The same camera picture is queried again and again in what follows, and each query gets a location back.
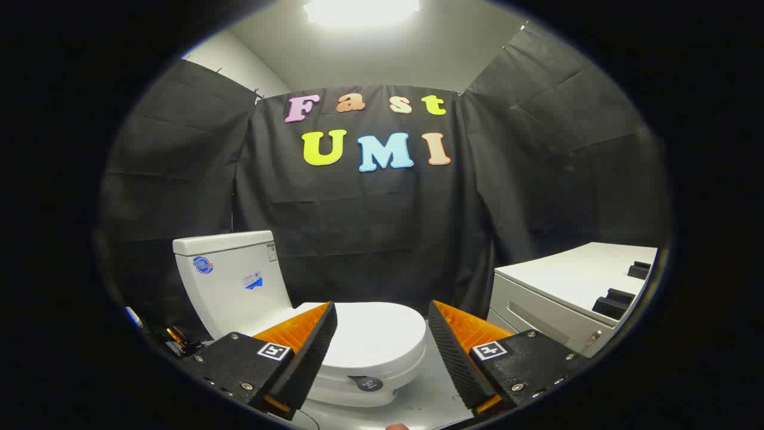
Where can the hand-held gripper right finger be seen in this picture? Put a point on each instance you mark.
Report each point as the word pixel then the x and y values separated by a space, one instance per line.
pixel 456 358

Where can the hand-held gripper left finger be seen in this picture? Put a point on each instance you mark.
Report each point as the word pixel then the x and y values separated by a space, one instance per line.
pixel 310 358

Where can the white toilet lid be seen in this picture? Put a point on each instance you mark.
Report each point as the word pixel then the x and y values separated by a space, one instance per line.
pixel 376 334

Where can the white toilet with tank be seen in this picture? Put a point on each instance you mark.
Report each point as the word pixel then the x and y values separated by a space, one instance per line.
pixel 233 286

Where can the white cabinet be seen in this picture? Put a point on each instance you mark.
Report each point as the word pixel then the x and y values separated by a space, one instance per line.
pixel 561 280

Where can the orange black tool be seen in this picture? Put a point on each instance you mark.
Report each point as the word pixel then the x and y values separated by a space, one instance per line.
pixel 176 337

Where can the black backdrop cloth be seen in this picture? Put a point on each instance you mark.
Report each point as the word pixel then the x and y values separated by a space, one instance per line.
pixel 370 227

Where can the black foam block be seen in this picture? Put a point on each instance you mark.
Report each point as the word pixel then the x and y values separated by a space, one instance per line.
pixel 640 270
pixel 613 304

